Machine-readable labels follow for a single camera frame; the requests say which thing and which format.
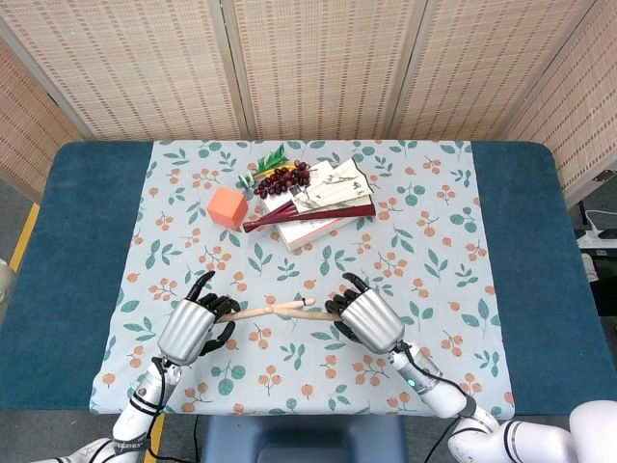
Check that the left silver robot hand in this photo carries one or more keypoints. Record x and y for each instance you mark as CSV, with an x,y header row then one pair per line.
x,y
185,330

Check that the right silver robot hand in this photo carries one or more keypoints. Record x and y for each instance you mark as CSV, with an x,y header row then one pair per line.
x,y
373,320

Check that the plain wooden drumstick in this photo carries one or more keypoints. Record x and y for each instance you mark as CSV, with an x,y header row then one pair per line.
x,y
308,313

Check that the wooden stick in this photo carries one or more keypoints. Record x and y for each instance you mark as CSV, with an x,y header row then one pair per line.
x,y
270,309

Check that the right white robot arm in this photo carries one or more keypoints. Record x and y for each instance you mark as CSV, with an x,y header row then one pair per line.
x,y
463,415

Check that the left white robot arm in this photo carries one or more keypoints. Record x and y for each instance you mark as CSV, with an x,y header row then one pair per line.
x,y
144,400

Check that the blue robot base seat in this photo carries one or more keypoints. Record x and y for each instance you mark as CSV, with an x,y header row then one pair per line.
x,y
303,441

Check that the fruit and leaf print tablecloth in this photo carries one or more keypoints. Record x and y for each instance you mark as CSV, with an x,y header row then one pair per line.
x,y
308,270

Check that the folding paper fan, dark red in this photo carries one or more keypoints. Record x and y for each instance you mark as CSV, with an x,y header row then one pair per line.
x,y
318,205

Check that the orange cube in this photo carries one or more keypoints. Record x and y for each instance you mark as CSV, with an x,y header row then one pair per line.
x,y
226,208

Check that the green white striped small item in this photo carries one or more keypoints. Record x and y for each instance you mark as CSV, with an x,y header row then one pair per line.
x,y
245,181

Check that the dark red grape bunch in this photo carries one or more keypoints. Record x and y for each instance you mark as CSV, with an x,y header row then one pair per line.
x,y
282,181

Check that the green artificial leaves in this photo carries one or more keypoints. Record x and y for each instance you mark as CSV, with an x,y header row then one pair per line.
x,y
272,161

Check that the white power adapter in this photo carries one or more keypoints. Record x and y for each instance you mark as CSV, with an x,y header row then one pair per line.
x,y
589,267

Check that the white power strip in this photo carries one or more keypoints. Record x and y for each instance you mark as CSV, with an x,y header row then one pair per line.
x,y
598,238

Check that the woven bamboo folding screen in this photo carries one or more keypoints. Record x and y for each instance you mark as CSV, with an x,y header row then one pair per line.
x,y
308,67

